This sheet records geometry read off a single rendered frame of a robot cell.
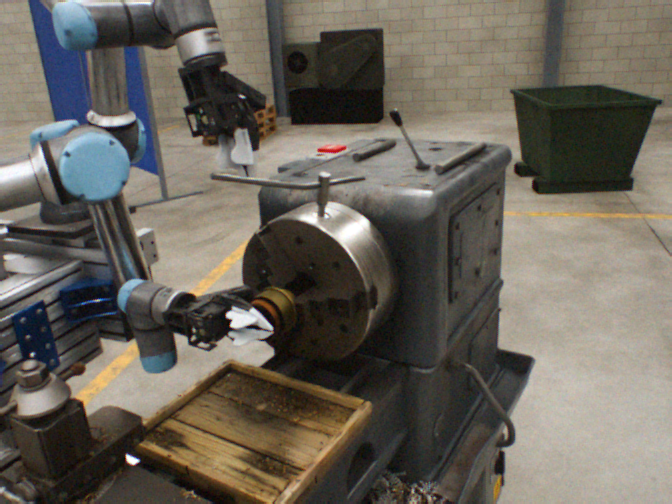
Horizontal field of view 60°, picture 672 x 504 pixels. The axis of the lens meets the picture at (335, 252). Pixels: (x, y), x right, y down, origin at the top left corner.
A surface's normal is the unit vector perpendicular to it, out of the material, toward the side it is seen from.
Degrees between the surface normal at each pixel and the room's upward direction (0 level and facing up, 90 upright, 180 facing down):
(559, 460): 0
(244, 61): 90
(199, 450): 0
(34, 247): 90
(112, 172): 89
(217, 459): 0
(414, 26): 90
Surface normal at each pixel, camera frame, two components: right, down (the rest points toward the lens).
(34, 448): -0.52, 0.33
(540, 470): -0.06, -0.93
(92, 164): 0.55, 0.26
